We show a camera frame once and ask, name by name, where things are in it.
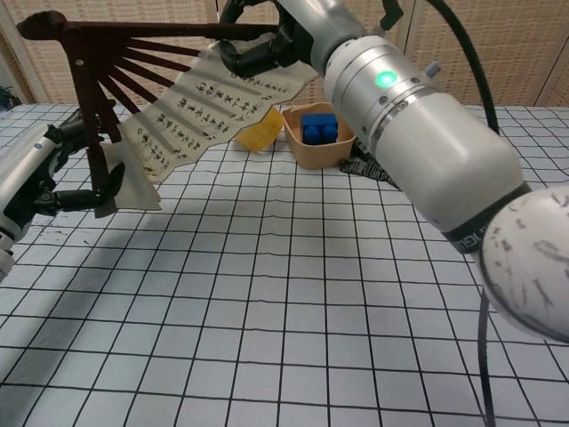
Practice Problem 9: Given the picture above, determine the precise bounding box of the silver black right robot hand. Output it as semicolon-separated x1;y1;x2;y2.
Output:
215;0;371;77

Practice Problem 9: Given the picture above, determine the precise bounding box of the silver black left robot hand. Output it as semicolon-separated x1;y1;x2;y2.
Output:
0;106;126;244

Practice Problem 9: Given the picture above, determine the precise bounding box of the painted paper folding fan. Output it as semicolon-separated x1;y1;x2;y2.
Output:
16;12;322;219

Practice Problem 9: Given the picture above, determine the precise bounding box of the blue toy building block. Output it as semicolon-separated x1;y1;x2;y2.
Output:
301;113;341;146

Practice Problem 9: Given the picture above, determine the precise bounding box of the yellow packing tape roll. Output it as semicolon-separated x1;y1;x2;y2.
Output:
235;109;285;153

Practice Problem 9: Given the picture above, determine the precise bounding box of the tan plastic bowl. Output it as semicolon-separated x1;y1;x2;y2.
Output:
282;101;357;171

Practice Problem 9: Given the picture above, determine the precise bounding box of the wooden woven folding screen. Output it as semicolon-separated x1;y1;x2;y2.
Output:
0;0;569;109

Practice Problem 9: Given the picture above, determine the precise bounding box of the white grid checked tablecloth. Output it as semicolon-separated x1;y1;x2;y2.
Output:
0;104;569;427

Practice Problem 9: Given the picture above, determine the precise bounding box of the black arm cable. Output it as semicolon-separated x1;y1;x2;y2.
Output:
380;0;501;427

